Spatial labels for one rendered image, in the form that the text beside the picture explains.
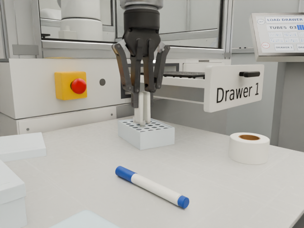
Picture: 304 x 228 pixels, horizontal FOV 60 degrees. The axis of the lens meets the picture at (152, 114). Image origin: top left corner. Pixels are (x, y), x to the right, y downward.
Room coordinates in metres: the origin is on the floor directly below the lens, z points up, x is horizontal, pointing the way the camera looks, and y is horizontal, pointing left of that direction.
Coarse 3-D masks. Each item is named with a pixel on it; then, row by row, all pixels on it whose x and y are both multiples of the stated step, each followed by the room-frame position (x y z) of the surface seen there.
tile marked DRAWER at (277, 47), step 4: (276, 44) 1.40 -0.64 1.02; (280, 44) 1.40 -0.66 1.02; (284, 44) 1.39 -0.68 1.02; (288, 44) 1.39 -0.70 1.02; (292, 44) 1.39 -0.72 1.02; (276, 48) 1.38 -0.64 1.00; (280, 48) 1.38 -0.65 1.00; (284, 48) 1.38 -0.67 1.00; (288, 48) 1.38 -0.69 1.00; (292, 48) 1.37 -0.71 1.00
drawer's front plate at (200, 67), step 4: (184, 64) 1.07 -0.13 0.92; (188, 64) 1.07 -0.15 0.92; (192, 64) 1.09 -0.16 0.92; (196, 64) 1.11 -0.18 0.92; (200, 64) 1.13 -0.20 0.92; (204, 64) 1.15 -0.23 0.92; (208, 64) 1.17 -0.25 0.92; (212, 64) 1.19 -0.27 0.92; (216, 64) 1.21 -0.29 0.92; (220, 64) 1.24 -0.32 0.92; (224, 64) 1.26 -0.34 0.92; (184, 68) 1.07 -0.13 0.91; (188, 68) 1.07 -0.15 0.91; (192, 68) 1.09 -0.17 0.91; (196, 68) 1.11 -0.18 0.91; (200, 68) 1.13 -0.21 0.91; (204, 68) 1.15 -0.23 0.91
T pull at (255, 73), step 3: (240, 72) 0.70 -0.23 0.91; (243, 72) 0.69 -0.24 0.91; (246, 72) 0.67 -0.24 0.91; (249, 72) 0.67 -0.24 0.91; (252, 72) 0.68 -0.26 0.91; (255, 72) 0.69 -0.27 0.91; (258, 72) 0.70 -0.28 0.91; (240, 75) 0.70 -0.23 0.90; (243, 75) 0.67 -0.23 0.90; (246, 75) 0.66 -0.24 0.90; (249, 75) 0.67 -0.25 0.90; (252, 75) 0.68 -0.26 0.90; (255, 75) 0.69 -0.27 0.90; (258, 75) 0.71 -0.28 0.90
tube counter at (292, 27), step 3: (291, 24) 1.48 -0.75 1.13; (294, 24) 1.48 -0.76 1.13; (297, 24) 1.48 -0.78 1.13; (300, 24) 1.47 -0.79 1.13; (303, 24) 1.47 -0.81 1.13; (291, 27) 1.47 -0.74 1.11; (294, 27) 1.47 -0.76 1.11; (297, 27) 1.46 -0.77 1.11; (300, 27) 1.46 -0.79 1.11; (303, 27) 1.46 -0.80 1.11
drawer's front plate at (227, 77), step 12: (216, 72) 0.63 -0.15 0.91; (228, 72) 0.67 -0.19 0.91; (204, 84) 0.62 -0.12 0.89; (216, 84) 0.63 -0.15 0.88; (228, 84) 0.67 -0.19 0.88; (240, 84) 0.71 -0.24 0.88; (252, 84) 0.76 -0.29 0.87; (204, 96) 0.62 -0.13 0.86; (216, 96) 0.63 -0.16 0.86; (228, 96) 0.67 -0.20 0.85; (252, 96) 0.77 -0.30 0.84; (204, 108) 0.62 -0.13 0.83; (216, 108) 0.63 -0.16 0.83
